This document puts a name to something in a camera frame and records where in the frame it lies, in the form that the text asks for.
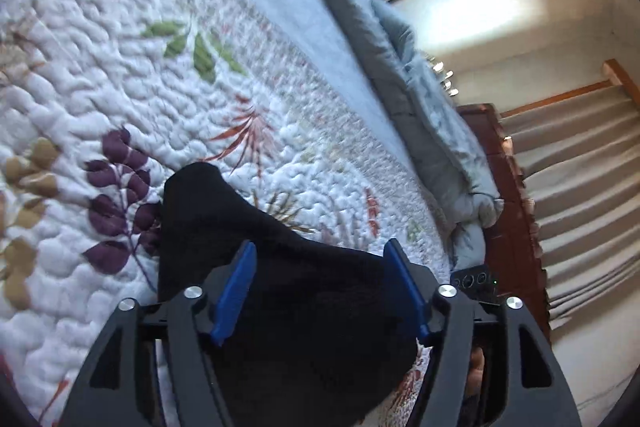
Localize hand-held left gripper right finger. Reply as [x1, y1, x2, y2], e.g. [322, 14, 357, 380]
[383, 237, 582, 427]

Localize beige curtain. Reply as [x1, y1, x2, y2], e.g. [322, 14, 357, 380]
[500, 77, 640, 324]

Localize black pants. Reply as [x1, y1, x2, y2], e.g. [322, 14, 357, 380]
[157, 162, 432, 427]

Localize floral quilt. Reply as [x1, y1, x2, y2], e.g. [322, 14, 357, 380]
[0, 0, 482, 427]

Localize wooden headboard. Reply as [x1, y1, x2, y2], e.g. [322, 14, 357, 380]
[456, 103, 552, 349]

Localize grey comforter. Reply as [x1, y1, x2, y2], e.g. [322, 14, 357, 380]
[275, 0, 504, 274]

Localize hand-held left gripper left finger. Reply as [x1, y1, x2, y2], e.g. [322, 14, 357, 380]
[60, 240, 258, 427]

